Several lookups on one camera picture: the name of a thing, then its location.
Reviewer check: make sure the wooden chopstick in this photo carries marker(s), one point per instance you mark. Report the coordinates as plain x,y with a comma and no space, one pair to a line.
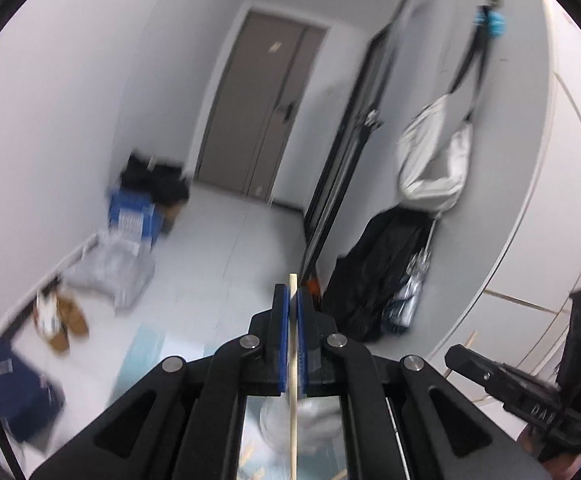
469,341
294,430

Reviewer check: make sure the white hanging bag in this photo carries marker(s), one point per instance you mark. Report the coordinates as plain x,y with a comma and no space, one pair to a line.
430,165

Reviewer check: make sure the person's right hand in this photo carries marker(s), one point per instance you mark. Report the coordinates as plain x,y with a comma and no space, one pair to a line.
568,467

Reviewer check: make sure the dark blue shoe box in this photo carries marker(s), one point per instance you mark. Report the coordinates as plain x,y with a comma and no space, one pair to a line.
15,390

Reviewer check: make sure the white curved cabinet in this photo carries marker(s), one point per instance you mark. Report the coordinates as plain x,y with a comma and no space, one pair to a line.
535,210

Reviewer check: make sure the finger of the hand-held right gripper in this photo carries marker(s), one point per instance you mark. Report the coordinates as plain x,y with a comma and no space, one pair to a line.
490,377

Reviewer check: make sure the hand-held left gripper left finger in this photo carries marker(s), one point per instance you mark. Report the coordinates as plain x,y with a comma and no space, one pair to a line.
283,340

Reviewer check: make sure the white utensil holder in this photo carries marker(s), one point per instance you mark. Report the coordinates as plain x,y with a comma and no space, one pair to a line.
320,430

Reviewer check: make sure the blue printed box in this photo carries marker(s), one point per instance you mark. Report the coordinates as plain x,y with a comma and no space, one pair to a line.
133,215

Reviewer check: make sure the grey plastic bag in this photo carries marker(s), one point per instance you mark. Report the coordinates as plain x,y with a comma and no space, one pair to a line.
115,270

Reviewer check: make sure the brown slipper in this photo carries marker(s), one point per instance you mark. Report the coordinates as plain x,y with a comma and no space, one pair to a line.
56,340
73,312

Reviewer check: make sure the small orange object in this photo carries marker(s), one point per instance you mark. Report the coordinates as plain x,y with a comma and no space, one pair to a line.
313,287

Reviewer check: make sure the black backpack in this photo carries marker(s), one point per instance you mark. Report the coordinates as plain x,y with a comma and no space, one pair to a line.
365,280

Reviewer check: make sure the black metal stand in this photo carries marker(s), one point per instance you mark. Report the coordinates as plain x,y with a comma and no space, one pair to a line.
340,160

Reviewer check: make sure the grey door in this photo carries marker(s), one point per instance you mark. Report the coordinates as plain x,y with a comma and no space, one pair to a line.
255,110

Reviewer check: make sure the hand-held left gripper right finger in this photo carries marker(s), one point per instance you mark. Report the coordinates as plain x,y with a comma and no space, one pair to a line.
303,355

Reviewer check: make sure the blue hanging item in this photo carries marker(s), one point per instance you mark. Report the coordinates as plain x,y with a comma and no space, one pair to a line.
493,20

